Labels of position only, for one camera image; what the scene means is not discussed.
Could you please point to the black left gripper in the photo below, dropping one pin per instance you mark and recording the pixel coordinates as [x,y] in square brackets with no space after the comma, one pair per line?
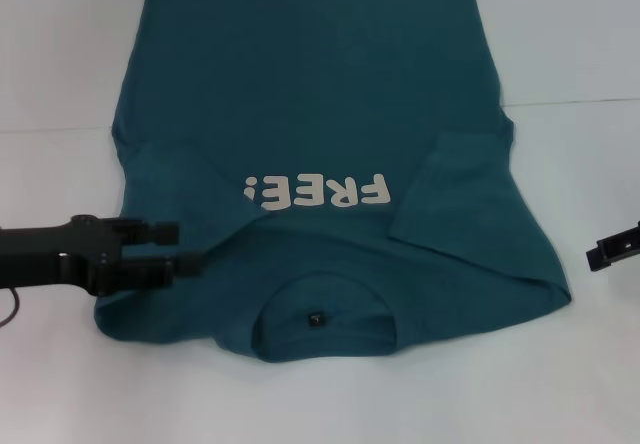
[50,259]

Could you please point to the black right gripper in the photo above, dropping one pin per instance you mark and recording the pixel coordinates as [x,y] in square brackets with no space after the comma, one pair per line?
[625,244]

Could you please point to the teal shirt with FREE print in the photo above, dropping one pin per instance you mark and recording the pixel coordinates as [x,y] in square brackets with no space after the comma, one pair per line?
[310,89]

